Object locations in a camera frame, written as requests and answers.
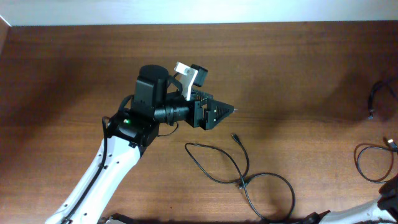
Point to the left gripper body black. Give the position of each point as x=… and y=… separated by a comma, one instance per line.
x=193, y=118

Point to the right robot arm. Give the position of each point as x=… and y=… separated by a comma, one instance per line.
x=380, y=210

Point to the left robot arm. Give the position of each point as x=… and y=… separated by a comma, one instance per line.
x=158, y=98

